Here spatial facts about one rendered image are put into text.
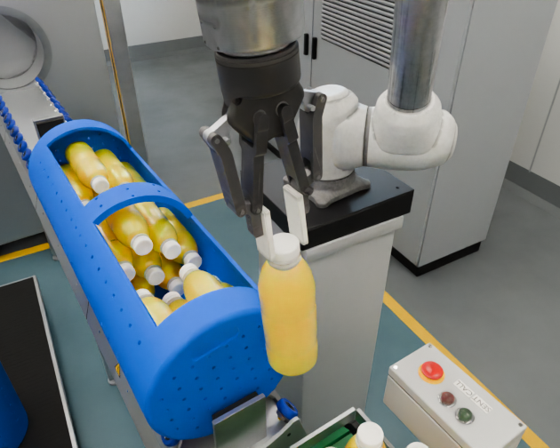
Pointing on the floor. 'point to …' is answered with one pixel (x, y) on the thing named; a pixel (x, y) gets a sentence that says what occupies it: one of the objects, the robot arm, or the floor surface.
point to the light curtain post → (124, 75)
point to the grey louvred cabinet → (453, 46)
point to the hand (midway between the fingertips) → (280, 224)
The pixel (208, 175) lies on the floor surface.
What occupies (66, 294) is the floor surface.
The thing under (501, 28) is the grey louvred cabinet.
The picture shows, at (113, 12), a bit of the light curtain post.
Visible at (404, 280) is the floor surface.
